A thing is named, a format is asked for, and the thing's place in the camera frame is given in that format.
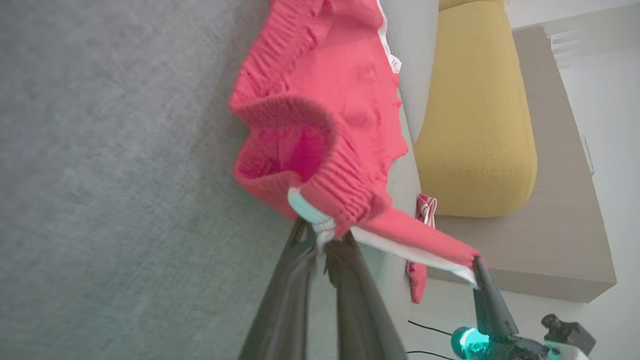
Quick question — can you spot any light wooden low table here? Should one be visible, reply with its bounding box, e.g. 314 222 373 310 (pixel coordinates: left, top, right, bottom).
425 25 617 304

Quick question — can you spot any white slatted vent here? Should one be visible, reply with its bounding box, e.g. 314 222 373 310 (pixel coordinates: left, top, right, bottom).
547 27 587 68

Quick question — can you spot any red white-striped garment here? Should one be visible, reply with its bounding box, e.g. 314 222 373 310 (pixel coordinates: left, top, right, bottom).
405 193 439 304

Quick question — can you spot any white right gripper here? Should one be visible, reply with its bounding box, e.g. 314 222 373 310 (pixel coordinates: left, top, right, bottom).
450 256 551 360

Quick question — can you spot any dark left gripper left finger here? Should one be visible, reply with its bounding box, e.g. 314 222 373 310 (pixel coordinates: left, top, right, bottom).
240 220 317 360

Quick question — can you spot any grey sofa seat cushion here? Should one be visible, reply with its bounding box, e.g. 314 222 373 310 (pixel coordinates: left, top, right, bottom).
0 0 441 360

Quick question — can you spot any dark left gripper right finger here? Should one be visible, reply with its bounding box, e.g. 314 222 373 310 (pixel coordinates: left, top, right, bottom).
327 235 407 360

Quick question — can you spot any red garment with white band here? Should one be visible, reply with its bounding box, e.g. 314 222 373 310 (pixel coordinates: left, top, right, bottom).
229 0 481 288

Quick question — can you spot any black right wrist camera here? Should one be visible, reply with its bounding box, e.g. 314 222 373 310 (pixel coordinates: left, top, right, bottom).
541 313 597 357

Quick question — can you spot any yellow upholstered cushion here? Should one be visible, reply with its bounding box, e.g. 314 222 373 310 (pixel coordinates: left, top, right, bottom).
414 0 539 218

